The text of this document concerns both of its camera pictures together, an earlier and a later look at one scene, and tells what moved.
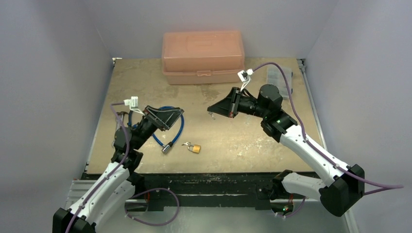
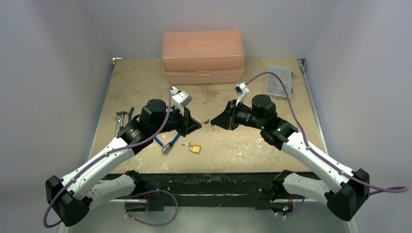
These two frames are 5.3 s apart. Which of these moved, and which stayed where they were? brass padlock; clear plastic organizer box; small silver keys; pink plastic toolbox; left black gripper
Moved: small silver keys; left black gripper
Stayed: clear plastic organizer box; pink plastic toolbox; brass padlock
